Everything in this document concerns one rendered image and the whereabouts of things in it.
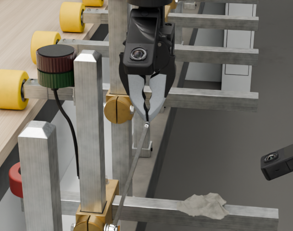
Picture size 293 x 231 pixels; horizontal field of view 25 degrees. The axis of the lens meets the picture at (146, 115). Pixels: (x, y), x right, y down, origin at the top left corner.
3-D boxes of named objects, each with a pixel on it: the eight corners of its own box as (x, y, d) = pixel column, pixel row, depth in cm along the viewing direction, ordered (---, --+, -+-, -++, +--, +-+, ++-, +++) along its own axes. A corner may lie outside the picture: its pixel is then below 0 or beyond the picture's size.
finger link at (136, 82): (151, 109, 114) (152, 58, 110) (146, 124, 109) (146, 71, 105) (133, 107, 115) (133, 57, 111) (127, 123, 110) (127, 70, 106)
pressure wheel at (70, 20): (83, -4, 179) (77, 19, 174) (87, 16, 185) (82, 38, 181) (61, -5, 179) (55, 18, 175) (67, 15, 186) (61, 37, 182)
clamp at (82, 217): (119, 203, 119) (119, 179, 117) (103, 249, 107) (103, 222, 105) (89, 200, 120) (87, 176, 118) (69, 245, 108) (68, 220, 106)
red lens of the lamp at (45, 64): (81, 58, 102) (80, 45, 101) (71, 73, 96) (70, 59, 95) (43, 57, 103) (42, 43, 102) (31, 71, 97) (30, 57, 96)
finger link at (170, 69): (176, 95, 108) (176, 43, 104) (174, 99, 106) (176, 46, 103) (147, 93, 108) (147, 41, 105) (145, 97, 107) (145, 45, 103)
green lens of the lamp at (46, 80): (82, 74, 103) (81, 60, 102) (72, 89, 98) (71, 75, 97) (44, 72, 104) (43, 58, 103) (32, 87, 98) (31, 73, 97)
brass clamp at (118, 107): (143, 96, 137) (143, 74, 135) (132, 125, 125) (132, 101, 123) (114, 95, 138) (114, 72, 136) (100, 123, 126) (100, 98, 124)
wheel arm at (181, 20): (257, 27, 175) (258, 14, 174) (257, 31, 172) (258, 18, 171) (73, 19, 182) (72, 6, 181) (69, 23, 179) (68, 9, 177)
